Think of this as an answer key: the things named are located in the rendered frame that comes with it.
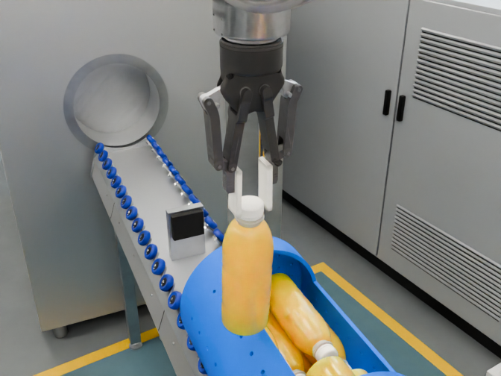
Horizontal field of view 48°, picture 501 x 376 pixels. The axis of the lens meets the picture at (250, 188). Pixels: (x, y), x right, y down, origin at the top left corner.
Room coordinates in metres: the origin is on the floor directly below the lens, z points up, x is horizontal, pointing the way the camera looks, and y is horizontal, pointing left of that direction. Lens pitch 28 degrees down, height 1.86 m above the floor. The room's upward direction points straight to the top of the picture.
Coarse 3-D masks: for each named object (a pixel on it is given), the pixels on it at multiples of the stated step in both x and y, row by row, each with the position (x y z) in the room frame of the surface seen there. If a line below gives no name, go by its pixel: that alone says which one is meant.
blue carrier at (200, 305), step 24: (216, 264) 0.89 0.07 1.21; (288, 264) 0.99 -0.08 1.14; (192, 288) 0.88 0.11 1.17; (216, 288) 0.83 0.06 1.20; (312, 288) 0.96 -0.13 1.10; (192, 312) 0.84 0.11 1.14; (216, 312) 0.79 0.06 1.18; (336, 312) 0.87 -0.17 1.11; (192, 336) 0.82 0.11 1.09; (216, 336) 0.75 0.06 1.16; (240, 336) 0.72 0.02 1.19; (264, 336) 0.69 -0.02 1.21; (360, 336) 0.79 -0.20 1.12; (216, 360) 0.72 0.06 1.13; (240, 360) 0.68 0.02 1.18; (264, 360) 0.65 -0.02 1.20; (360, 360) 0.78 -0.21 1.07; (384, 360) 0.73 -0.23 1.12
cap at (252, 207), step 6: (246, 198) 0.68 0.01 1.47; (252, 198) 0.68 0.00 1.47; (258, 198) 0.68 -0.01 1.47; (246, 204) 0.67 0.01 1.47; (252, 204) 0.67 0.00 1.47; (258, 204) 0.67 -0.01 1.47; (246, 210) 0.65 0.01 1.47; (252, 210) 0.65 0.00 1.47; (258, 210) 0.66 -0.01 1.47; (246, 216) 0.65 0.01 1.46; (252, 216) 0.65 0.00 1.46; (258, 216) 0.66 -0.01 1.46
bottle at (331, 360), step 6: (318, 360) 0.65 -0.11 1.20; (324, 360) 0.65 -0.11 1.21; (330, 360) 0.65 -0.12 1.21; (336, 360) 0.65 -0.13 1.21; (342, 360) 0.66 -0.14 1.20; (312, 366) 0.64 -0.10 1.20; (318, 366) 0.64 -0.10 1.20; (324, 366) 0.64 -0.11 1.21; (330, 366) 0.63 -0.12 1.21; (336, 366) 0.63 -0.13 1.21; (342, 366) 0.64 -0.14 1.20; (348, 366) 0.65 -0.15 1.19; (312, 372) 0.63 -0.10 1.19; (318, 372) 0.63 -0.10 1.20; (324, 372) 0.63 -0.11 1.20; (330, 372) 0.62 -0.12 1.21; (336, 372) 0.62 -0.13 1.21; (342, 372) 0.62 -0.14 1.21; (348, 372) 0.63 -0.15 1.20
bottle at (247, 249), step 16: (240, 224) 0.66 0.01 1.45; (256, 224) 0.66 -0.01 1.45; (224, 240) 0.67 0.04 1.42; (240, 240) 0.65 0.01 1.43; (256, 240) 0.65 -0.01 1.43; (272, 240) 0.67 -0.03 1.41; (224, 256) 0.66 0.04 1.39; (240, 256) 0.64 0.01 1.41; (256, 256) 0.64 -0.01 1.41; (272, 256) 0.67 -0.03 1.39; (224, 272) 0.66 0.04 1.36; (240, 272) 0.64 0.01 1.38; (256, 272) 0.64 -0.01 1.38; (224, 288) 0.66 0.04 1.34; (240, 288) 0.64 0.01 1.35; (256, 288) 0.65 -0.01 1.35; (224, 304) 0.66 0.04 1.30; (240, 304) 0.65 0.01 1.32; (256, 304) 0.65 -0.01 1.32; (224, 320) 0.66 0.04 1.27; (240, 320) 0.65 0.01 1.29; (256, 320) 0.65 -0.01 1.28
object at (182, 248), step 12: (192, 204) 1.34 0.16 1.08; (168, 216) 1.30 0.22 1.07; (180, 216) 1.29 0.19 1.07; (192, 216) 1.31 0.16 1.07; (168, 228) 1.30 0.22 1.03; (180, 228) 1.29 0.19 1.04; (192, 228) 1.31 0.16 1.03; (168, 240) 1.31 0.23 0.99; (180, 240) 1.31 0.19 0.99; (192, 240) 1.32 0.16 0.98; (204, 240) 1.34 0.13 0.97; (180, 252) 1.31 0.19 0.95; (192, 252) 1.32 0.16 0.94; (204, 252) 1.34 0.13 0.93
